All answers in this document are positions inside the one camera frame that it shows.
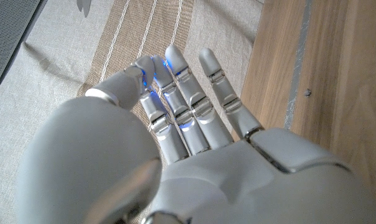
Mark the grey tape outline marking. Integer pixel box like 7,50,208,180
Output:
283,0,313,130

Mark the black metal frame bar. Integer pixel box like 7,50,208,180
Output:
0,0,49,105

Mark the beige striped curtain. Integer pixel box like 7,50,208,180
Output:
0,0,265,224

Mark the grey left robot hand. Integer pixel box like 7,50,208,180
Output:
15,44,376,224

